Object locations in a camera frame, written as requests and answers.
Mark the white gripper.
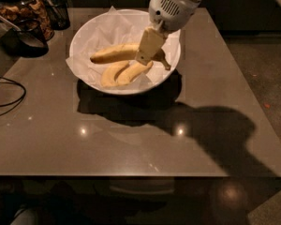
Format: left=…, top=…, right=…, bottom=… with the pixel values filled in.
left=135, top=0, right=199, bottom=65

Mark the yellow banana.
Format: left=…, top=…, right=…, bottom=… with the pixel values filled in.
left=101, top=60, right=129, bottom=87
left=117, top=61, right=154, bottom=85
left=90, top=43, right=171, bottom=70

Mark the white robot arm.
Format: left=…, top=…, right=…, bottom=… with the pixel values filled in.
left=135, top=0, right=201, bottom=65

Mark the white bowl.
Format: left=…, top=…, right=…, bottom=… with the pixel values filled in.
left=68, top=8, right=182, bottom=97

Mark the white paper liner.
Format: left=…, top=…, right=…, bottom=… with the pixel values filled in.
left=65, top=6, right=185, bottom=91

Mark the black mesh pen holder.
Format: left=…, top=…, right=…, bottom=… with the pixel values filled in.
left=44, top=0, right=70, bottom=30

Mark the black mesh cup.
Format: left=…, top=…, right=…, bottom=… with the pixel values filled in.
left=2, top=19, right=49, bottom=58

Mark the glass jar with snacks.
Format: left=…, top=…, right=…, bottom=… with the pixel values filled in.
left=0, top=0, right=54, bottom=40

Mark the black cable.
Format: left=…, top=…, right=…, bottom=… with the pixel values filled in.
left=0, top=74, right=27, bottom=120

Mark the metal spoon handle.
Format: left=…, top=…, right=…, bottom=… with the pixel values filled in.
left=0, top=15, right=22, bottom=32

